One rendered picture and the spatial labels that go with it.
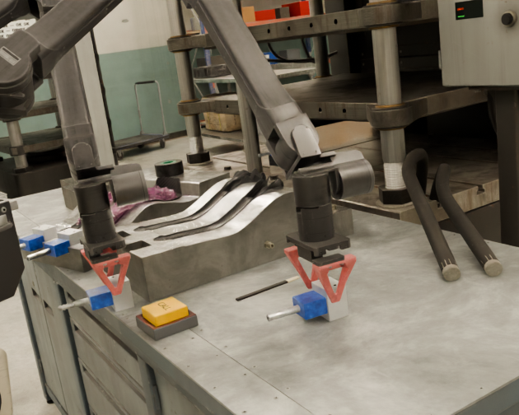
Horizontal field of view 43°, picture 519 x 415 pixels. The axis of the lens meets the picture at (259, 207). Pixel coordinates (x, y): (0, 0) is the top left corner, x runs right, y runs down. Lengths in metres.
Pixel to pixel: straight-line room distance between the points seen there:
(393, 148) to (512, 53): 0.36
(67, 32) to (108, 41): 8.02
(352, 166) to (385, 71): 0.67
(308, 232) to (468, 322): 0.27
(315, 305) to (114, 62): 8.17
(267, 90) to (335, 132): 1.07
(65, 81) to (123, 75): 7.81
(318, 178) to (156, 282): 0.41
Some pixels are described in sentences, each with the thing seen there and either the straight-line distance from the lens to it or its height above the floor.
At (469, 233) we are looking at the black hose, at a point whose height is 0.85.
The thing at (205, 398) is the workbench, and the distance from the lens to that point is 0.95.
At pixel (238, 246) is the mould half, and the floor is 0.85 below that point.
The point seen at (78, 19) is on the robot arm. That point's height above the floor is 1.32.
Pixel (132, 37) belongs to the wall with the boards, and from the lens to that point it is 9.23.
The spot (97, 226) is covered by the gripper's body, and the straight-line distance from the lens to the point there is 1.20.
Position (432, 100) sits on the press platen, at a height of 1.03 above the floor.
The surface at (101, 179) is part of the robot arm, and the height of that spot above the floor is 1.04.
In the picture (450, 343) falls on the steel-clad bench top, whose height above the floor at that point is 0.80.
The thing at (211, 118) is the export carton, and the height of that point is 0.41.
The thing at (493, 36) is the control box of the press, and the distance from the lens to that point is 1.62.
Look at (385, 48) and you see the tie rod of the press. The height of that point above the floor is 1.18.
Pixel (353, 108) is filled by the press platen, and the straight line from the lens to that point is 1.90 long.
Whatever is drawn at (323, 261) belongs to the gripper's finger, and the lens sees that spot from 1.00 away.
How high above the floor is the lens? 1.25
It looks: 15 degrees down
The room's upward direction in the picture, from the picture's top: 8 degrees counter-clockwise
